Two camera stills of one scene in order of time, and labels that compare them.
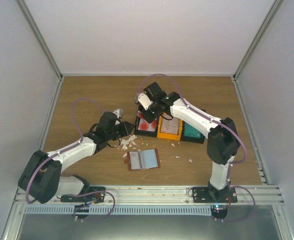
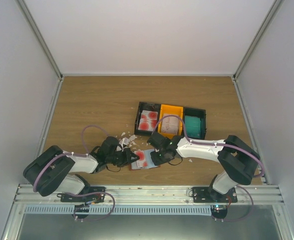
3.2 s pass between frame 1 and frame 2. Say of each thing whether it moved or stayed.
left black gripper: moved
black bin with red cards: stayed
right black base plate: stayed
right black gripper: moved
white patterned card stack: stayed
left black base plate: stayed
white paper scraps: moved
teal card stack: stayed
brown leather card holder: stayed
